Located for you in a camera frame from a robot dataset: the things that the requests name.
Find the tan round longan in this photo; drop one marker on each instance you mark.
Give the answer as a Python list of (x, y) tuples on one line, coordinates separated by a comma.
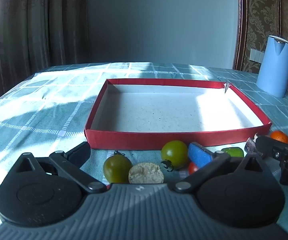
[(145, 173)]

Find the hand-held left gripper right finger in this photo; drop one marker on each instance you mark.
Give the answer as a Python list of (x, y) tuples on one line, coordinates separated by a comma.
[(199, 155)]

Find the orange mandarin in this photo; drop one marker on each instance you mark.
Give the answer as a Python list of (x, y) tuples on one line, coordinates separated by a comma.
[(280, 137)]

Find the bright green fruit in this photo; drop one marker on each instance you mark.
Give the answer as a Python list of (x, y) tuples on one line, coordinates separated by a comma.
[(232, 152)]

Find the dark wooden wall frame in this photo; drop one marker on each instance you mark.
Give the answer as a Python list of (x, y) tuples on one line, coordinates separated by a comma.
[(241, 30)]

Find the red shallow cardboard box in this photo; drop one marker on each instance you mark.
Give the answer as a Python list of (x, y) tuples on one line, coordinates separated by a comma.
[(159, 115)]

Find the red cherry tomato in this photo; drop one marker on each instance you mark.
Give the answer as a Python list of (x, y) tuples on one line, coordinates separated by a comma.
[(192, 169)]

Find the brown curtain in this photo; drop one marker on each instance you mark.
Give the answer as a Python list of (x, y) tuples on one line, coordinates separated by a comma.
[(34, 30)]

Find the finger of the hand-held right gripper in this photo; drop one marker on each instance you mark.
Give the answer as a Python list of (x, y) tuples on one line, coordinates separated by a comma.
[(265, 146)]

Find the light blue kettle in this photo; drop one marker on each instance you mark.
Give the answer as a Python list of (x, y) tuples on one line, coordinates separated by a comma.
[(273, 70)]

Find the white wall switch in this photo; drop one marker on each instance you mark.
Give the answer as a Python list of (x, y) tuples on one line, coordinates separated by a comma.
[(256, 55)]

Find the green tomato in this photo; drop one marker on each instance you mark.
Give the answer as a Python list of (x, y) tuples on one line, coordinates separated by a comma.
[(173, 152), (116, 168)]

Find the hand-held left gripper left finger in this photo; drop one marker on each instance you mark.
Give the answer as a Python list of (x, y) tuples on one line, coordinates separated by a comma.
[(81, 152)]

